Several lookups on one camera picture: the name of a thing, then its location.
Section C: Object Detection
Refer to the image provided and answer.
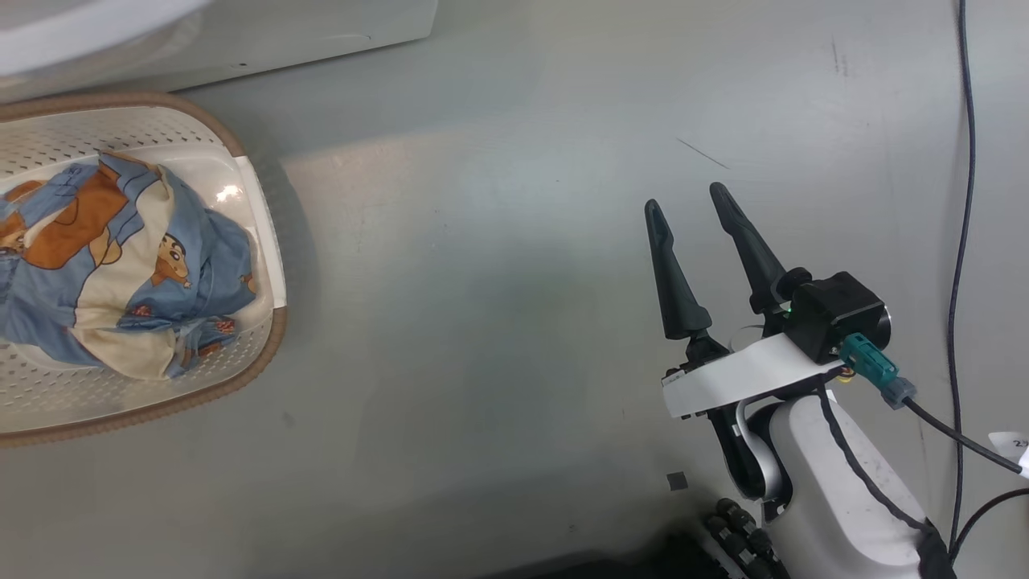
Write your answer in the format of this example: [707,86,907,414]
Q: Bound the white paper cable tag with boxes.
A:
[987,432,1029,479]

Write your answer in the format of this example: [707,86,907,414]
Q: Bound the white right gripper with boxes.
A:
[644,183,845,419]

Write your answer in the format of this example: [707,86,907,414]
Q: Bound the teal connector with black cable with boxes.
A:
[840,332,1029,475]

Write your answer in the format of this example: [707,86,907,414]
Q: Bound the white perforated basket brown rim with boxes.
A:
[0,91,289,447]

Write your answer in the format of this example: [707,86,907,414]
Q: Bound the cream and blue cartoon garment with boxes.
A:
[0,153,260,380]

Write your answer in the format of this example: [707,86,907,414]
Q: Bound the long black floor cable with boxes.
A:
[947,0,978,556]

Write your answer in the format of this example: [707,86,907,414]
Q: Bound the white front-load washing machine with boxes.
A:
[0,0,439,101]

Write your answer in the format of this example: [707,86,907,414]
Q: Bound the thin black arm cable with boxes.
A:
[816,388,957,579]

